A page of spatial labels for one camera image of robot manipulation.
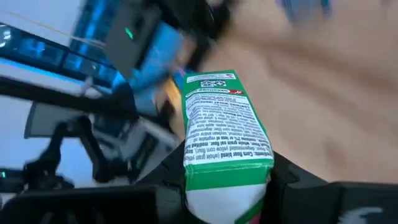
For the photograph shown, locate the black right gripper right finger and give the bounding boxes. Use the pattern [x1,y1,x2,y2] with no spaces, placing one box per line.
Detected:
[261,152,398,224]

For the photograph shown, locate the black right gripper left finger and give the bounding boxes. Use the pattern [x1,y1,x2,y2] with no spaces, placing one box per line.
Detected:
[0,140,189,224]

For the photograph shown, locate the green Apple Jacks cereal box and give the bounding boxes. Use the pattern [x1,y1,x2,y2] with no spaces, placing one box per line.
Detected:
[181,70,275,224]

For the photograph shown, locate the black monitor stand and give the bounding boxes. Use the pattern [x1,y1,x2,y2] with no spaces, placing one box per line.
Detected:
[23,116,108,187]

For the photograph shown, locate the grey monitor panel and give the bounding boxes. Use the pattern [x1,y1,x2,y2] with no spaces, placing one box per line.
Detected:
[24,101,94,141]

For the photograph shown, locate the black rig frame with lights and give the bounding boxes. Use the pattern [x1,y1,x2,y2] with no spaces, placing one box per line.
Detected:
[0,74,141,121]

